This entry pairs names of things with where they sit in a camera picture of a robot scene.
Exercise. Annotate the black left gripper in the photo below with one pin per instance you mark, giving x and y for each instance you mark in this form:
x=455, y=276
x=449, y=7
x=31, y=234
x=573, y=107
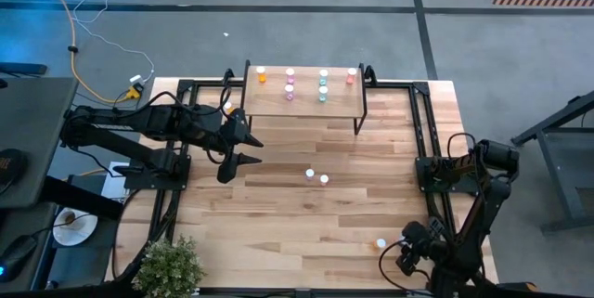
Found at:
x=225, y=138

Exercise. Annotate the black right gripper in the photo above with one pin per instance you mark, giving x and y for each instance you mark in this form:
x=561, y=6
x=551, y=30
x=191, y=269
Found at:
x=422, y=247

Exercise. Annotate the orange medicine bottle white cap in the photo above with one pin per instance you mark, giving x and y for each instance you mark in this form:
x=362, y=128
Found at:
x=261, y=71
x=380, y=243
x=227, y=105

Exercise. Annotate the teal medicine bottle white cap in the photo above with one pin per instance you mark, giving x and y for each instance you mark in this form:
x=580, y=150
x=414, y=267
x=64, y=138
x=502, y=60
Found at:
x=323, y=90
x=323, y=73

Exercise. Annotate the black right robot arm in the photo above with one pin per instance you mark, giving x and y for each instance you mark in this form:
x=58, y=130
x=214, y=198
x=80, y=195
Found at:
x=478, y=224

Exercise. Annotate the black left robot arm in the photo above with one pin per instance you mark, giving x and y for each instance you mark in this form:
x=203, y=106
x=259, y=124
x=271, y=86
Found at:
x=120, y=124

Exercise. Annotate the yellow power plug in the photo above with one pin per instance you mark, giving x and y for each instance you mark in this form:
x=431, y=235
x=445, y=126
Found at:
x=135, y=91

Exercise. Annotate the white power adapter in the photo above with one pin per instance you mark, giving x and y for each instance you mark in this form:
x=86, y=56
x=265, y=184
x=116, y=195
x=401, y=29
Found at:
x=137, y=79

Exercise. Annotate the green potted plant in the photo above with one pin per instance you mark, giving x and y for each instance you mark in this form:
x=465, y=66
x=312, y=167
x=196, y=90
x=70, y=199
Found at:
x=167, y=270

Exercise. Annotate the black metal stand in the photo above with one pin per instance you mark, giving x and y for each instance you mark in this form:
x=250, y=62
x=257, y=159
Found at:
x=557, y=168

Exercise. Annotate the black desk beam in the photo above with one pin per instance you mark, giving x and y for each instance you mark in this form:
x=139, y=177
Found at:
x=79, y=198

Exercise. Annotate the white round dish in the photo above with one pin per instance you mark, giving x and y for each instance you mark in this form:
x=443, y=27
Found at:
x=81, y=233

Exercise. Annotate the dark grey desk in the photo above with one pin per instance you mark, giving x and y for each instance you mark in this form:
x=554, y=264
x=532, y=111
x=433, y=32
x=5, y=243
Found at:
x=37, y=140

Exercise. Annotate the black flat device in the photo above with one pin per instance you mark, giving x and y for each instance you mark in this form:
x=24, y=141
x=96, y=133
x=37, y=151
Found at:
x=23, y=68

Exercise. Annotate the black round case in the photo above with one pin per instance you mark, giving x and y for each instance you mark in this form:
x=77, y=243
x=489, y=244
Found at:
x=9, y=165

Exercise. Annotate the black computer mouse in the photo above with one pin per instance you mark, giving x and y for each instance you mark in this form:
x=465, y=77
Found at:
x=16, y=258

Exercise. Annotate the wooden shelf black metal frame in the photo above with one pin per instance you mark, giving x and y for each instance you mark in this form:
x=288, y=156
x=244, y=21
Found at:
x=306, y=105

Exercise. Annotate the black aluminium table frame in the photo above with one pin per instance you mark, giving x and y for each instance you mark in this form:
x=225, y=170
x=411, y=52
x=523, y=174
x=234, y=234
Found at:
x=421, y=88

